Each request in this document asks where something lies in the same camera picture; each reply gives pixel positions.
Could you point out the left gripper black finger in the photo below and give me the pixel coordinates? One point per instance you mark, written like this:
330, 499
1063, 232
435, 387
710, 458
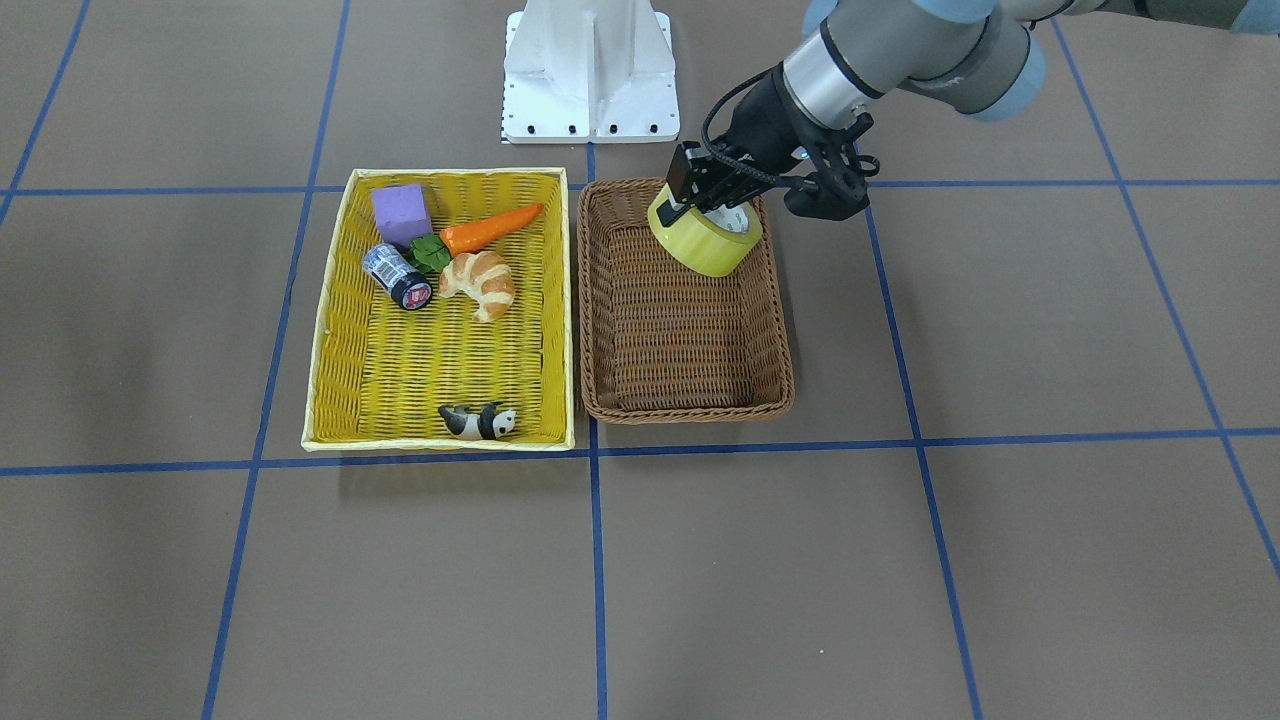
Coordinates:
689, 160
731, 189

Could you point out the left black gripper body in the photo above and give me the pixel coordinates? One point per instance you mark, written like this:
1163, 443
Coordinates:
762, 117

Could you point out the yellow clear tape roll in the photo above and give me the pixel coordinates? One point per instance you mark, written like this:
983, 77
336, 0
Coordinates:
713, 243

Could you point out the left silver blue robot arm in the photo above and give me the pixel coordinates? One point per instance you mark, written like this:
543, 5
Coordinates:
978, 57

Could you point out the brown wicker basket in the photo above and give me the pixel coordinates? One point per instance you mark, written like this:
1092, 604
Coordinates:
660, 343

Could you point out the yellow woven basket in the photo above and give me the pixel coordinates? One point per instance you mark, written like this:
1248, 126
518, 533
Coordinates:
377, 372

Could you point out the toy croissant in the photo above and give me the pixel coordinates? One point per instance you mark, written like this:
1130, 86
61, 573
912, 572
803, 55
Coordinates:
485, 278

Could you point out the orange toy carrot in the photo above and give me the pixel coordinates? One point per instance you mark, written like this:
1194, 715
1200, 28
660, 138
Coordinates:
433, 251

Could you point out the purple foam cube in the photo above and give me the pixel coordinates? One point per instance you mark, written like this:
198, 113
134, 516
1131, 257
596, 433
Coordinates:
401, 214

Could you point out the small blue labelled can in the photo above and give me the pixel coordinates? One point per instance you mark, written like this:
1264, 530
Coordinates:
401, 281

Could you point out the panda figurine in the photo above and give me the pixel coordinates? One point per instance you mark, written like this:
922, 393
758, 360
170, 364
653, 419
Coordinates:
491, 421

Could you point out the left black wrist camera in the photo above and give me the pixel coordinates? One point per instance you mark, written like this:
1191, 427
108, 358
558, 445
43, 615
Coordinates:
837, 189

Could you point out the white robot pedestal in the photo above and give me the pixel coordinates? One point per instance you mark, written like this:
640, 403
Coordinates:
589, 72

